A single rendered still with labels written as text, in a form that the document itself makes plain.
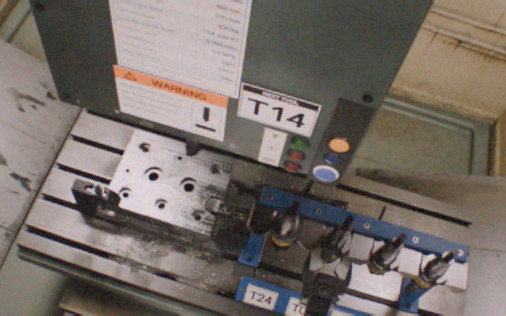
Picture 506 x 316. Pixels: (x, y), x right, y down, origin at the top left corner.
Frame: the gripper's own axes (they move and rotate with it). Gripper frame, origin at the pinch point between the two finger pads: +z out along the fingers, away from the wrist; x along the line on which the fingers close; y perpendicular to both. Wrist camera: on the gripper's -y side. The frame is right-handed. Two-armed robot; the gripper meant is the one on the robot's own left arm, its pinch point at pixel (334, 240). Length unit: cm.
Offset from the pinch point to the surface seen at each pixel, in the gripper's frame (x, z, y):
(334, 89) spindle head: -12, -6, -60
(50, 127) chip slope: -95, 32, 55
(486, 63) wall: 44, 93, 32
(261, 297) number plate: -11.0, -10.2, 25.1
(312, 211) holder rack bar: -6.5, 3.7, -3.1
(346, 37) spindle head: -13, -6, -69
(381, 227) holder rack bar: 8.8, 4.7, -3.0
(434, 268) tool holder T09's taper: 20.8, -2.2, -5.9
